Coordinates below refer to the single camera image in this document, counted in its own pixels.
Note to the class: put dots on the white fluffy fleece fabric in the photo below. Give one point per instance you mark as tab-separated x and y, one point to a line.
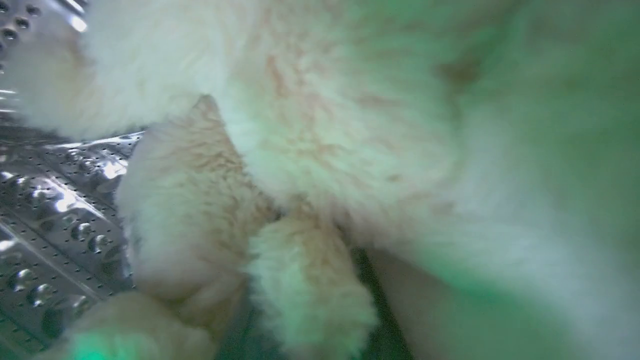
320	125

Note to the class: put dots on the stainless steel washing machine drum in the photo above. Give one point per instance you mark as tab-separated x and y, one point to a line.
55	220

